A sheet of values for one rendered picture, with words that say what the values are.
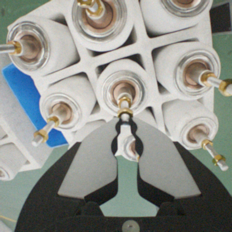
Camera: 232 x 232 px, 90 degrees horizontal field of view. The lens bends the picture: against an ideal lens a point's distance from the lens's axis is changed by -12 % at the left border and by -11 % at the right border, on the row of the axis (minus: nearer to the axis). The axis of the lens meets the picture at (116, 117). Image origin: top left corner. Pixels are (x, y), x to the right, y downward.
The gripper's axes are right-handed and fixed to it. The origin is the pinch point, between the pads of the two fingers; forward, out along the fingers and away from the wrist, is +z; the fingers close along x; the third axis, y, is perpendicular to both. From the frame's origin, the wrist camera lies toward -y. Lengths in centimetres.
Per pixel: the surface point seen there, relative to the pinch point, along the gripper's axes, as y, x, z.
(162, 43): -7.2, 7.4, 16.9
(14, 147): 19.6, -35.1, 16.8
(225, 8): -15.3, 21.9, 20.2
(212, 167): 50, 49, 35
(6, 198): 96, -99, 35
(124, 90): -0.4, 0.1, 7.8
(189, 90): 0.0, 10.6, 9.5
